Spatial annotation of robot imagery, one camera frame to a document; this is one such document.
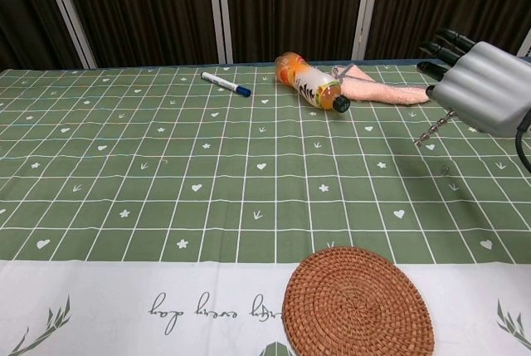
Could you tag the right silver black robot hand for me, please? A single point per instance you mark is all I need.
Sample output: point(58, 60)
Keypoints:
point(485, 86)

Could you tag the pink towel with grey loop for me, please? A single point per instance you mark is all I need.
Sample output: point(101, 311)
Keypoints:
point(390, 92)

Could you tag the orange drink plastic bottle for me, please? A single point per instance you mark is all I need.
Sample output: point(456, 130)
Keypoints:
point(307, 80)

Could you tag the round brown rattan coaster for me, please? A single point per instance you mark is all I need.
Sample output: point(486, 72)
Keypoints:
point(357, 306)

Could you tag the white marker pen blue cap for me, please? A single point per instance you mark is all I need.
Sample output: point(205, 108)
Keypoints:
point(226, 84)

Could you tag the green grid tablecloth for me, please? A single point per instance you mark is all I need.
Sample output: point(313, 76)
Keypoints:
point(166, 190)

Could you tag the white partition frame post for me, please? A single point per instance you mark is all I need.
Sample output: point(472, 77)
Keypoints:
point(527, 47)
point(68, 16)
point(220, 11)
point(367, 7)

